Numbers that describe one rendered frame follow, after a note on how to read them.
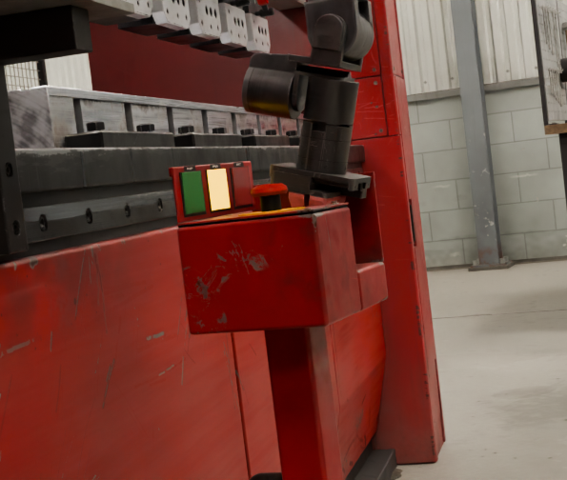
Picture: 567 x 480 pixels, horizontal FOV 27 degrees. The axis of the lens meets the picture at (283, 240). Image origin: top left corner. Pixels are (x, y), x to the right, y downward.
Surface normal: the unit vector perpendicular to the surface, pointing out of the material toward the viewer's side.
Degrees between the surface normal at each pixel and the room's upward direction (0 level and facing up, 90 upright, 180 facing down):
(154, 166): 90
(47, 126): 90
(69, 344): 90
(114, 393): 90
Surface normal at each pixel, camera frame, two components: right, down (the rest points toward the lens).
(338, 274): 0.91, -0.09
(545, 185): -0.37, 0.09
